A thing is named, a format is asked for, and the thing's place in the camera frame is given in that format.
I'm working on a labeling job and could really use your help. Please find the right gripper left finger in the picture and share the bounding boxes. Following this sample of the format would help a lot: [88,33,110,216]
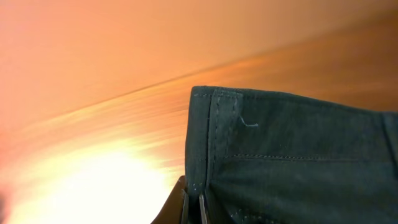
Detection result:
[151,175,189,224]

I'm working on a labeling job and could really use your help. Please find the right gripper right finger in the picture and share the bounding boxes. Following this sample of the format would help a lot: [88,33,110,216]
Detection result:
[199,194,208,224]

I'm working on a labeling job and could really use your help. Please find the black shorts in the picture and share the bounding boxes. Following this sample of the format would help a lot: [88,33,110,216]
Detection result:
[185,86,397,223]

